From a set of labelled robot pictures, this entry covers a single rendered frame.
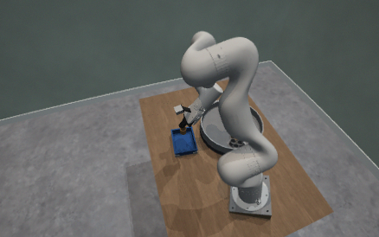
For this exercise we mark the blue shallow tray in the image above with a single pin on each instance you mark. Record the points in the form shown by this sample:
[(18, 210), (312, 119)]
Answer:
[(184, 144)]

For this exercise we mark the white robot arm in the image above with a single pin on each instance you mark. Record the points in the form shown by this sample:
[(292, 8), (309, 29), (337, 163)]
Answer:
[(202, 65)]

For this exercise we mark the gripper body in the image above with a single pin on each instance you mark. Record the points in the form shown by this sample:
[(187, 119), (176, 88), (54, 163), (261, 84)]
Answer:
[(193, 115)]

